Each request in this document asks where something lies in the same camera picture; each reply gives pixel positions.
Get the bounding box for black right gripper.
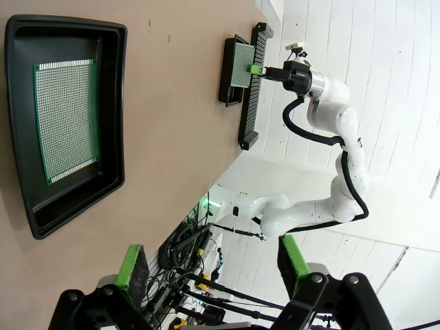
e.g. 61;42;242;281
247;60;313;97

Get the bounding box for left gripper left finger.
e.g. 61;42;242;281
47;243;155;330

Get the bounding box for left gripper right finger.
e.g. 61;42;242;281
271;234;393;330

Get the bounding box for green perforated circuit board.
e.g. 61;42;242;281
230;43;256;91
33;58;100;186

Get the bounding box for black ESD tray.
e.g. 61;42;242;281
217;34;257;108
3;14;129;241

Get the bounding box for black slotted PCB rack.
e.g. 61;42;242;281
237;22;274;151

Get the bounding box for black tripod legs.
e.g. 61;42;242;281
178;267;289;317

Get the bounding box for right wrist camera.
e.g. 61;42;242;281
286;41;307;65

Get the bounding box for tangled black cables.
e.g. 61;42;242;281
147;202;241;330

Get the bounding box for thin black cable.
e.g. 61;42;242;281
209;223;269;241

